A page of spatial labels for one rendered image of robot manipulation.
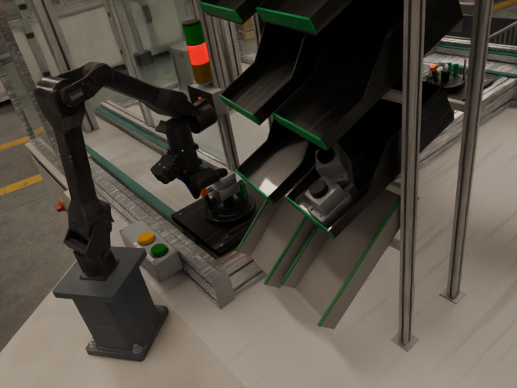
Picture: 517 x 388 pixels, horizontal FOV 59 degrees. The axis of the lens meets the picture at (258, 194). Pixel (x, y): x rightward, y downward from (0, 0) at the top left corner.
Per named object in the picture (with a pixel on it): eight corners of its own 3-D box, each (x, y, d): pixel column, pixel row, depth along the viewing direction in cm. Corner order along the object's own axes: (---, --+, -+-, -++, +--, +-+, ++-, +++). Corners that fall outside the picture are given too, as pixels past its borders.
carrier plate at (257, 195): (221, 259, 109) (219, 252, 108) (172, 220, 126) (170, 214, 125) (294, 212, 120) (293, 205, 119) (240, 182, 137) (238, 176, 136)
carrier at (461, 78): (455, 109, 155) (458, 73, 148) (396, 95, 172) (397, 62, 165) (493, 85, 166) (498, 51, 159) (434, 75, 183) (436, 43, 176)
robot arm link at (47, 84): (50, 83, 75) (85, 75, 79) (29, 78, 79) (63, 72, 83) (91, 249, 89) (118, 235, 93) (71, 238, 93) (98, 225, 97)
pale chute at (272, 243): (280, 289, 93) (264, 285, 90) (250, 255, 103) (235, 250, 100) (353, 170, 89) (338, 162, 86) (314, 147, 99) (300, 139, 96)
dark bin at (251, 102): (259, 125, 74) (235, 93, 70) (225, 105, 84) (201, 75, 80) (379, 11, 76) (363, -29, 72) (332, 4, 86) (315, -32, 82)
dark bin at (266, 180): (273, 205, 83) (252, 181, 78) (241, 177, 93) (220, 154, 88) (380, 101, 85) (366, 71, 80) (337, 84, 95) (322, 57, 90)
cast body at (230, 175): (221, 202, 116) (215, 178, 112) (211, 195, 119) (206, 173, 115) (247, 187, 120) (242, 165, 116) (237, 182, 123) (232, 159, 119)
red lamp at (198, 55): (197, 66, 119) (193, 47, 117) (188, 63, 123) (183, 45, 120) (212, 60, 122) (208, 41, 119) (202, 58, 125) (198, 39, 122)
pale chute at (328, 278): (334, 329, 82) (318, 326, 80) (295, 287, 93) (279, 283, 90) (420, 197, 78) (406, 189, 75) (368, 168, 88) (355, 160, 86)
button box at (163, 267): (160, 283, 113) (153, 265, 110) (125, 246, 128) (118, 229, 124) (184, 268, 116) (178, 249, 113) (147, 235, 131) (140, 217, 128)
